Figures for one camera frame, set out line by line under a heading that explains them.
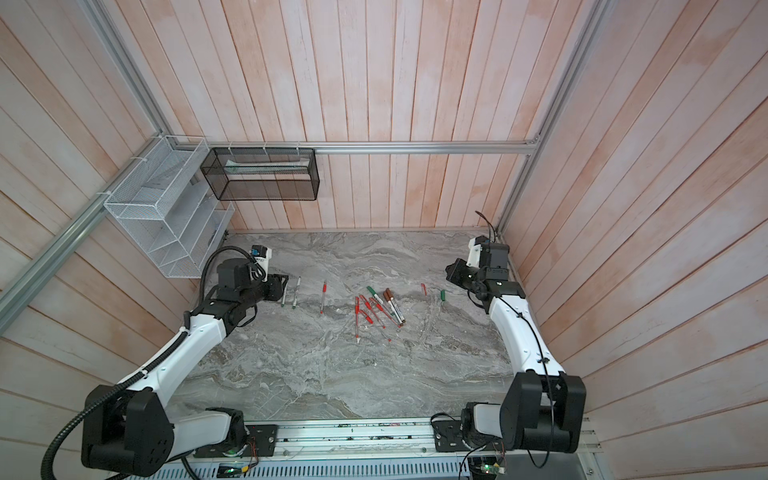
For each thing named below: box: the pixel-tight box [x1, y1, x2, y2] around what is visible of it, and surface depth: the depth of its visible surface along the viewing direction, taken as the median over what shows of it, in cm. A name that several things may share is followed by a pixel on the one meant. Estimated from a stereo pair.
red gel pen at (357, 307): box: [355, 296, 360, 344], surface depth 98 cm
